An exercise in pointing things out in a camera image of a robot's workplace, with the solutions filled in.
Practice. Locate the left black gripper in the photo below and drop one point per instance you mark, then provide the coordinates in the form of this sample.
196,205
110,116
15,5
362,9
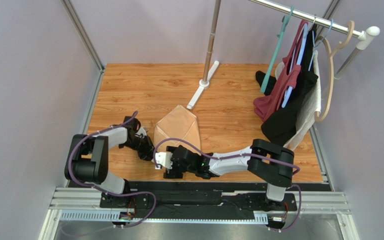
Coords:
147,153

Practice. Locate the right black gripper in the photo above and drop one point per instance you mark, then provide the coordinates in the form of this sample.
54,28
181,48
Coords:
174,162

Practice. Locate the beige cloth napkin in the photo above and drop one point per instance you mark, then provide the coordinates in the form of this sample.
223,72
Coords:
180,123

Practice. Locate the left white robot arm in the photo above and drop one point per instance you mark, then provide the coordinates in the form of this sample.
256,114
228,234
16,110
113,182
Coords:
87,162

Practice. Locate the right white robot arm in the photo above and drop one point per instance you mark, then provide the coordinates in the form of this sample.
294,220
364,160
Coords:
270,162

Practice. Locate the maroon shirt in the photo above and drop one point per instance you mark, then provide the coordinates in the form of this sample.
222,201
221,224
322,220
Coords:
266,105

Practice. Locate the black garment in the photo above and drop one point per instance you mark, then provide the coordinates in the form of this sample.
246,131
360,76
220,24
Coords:
281,125

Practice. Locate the white towel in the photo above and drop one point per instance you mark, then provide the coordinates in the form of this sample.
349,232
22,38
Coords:
307,112

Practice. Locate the light blue hanger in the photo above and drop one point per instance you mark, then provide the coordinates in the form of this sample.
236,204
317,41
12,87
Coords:
300,56

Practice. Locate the teal plastic hanger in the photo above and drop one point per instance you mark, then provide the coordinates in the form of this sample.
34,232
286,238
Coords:
285,21

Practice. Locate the beige wooden hanger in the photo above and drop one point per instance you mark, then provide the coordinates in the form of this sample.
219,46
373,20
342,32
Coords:
319,117

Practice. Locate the metal clothes rack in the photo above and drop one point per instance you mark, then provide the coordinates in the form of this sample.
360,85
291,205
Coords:
364,37

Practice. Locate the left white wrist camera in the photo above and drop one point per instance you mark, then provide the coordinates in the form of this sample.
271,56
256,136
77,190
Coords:
141,132

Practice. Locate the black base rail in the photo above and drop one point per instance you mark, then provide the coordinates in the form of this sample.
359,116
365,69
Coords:
197,200

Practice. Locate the aluminium frame post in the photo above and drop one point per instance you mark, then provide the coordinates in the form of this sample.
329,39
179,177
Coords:
73,15

